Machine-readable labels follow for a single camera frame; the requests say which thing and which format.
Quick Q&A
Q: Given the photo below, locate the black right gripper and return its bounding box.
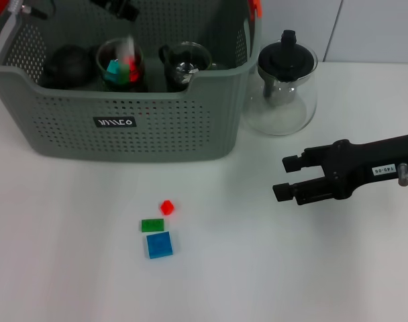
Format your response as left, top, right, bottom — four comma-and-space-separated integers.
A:
272, 133, 408, 207

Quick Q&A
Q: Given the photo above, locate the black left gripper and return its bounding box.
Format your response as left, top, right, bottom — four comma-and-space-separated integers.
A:
89, 0, 140, 23

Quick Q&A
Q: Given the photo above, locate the translucent white square brick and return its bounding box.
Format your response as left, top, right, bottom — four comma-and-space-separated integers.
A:
115, 33, 137, 65

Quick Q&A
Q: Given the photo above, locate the teal square toy brick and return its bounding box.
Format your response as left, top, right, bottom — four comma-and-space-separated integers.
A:
105, 59, 121, 76

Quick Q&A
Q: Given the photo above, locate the orange-red wedge toy brick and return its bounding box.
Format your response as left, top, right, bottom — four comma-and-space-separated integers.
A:
128, 56, 145, 84

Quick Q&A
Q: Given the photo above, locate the small red toy brick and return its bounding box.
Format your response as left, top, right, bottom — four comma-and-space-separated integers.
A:
160, 200, 176, 217

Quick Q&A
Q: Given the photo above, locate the green two-stud brick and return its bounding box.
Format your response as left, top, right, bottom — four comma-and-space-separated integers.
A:
141, 217, 166, 233

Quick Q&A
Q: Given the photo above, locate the blue square toy brick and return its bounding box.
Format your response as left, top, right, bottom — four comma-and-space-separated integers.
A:
145, 231, 175, 260

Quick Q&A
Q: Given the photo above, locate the grey perforated storage bin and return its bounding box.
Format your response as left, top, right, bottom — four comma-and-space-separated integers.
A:
0, 0, 262, 164

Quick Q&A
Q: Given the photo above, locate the black ceramic teapot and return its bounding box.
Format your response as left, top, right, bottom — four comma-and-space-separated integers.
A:
42, 44, 97, 90

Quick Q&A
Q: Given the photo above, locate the glass teapot with black lid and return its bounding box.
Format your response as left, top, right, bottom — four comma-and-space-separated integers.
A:
241, 30, 318, 137

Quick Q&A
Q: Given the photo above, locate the left gripper connector cable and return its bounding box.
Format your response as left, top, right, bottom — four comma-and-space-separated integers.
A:
8, 0, 50, 20

